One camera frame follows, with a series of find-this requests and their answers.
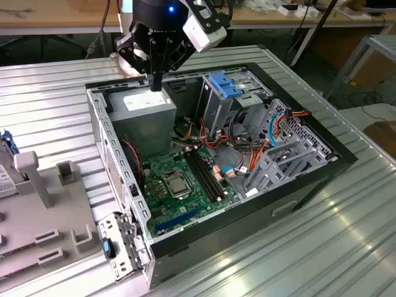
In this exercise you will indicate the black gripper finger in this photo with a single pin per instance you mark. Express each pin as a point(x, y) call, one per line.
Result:
point(181, 51)
point(125, 51)

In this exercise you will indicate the hard disk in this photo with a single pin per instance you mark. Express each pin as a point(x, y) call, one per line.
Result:
point(6, 182)

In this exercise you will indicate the grey disk bay cage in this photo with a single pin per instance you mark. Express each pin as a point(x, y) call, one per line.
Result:
point(266, 173)

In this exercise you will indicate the grey metal drive cage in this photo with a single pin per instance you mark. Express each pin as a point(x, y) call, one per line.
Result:
point(216, 105)

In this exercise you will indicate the grey power supply unit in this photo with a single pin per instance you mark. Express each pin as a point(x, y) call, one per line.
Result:
point(142, 130)

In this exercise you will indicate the white box black top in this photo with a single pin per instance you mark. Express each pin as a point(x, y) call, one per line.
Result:
point(289, 10)

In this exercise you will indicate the black RAM slot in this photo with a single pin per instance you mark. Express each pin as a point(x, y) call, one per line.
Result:
point(207, 174)
point(211, 174)
point(200, 174)
point(203, 174)

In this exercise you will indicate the CPU socket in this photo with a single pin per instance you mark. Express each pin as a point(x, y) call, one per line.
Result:
point(170, 175)

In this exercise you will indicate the orange board connector block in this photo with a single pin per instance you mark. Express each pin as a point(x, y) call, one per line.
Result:
point(218, 174)

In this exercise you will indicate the white paper box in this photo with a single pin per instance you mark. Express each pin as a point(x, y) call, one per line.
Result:
point(306, 13)

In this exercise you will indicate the silver CPU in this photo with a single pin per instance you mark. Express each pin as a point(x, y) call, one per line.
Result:
point(177, 187)

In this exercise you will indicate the black slanted pole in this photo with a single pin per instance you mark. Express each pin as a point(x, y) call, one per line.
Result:
point(325, 17)

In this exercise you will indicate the green motherboard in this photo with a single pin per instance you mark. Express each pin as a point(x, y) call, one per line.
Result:
point(168, 207)

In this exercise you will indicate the white label tag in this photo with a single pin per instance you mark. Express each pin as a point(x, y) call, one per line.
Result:
point(251, 192)

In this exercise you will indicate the blue expansion slot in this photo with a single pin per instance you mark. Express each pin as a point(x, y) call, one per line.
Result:
point(179, 219)

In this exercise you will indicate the grey parts rack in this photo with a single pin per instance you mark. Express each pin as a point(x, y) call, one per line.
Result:
point(31, 216)

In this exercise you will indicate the blue black latch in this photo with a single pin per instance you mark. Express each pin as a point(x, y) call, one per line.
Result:
point(106, 247)

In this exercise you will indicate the brown cardboard box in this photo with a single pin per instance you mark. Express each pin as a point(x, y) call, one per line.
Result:
point(383, 136)
point(379, 69)

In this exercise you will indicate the black open PC case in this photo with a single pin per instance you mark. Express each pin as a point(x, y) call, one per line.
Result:
point(216, 247)

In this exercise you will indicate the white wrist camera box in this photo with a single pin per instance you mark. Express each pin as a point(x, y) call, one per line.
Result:
point(201, 34)

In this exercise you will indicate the blue plastic drive bracket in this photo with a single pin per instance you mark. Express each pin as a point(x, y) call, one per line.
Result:
point(230, 92)

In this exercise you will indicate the wooden desk white frame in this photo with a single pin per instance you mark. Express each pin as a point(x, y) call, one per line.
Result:
point(62, 17)
point(263, 17)

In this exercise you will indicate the aluminium profile frame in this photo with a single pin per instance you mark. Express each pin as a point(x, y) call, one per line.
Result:
point(349, 65)

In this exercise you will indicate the silver slot retention bracket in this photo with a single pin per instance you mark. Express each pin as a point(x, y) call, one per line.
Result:
point(119, 263)

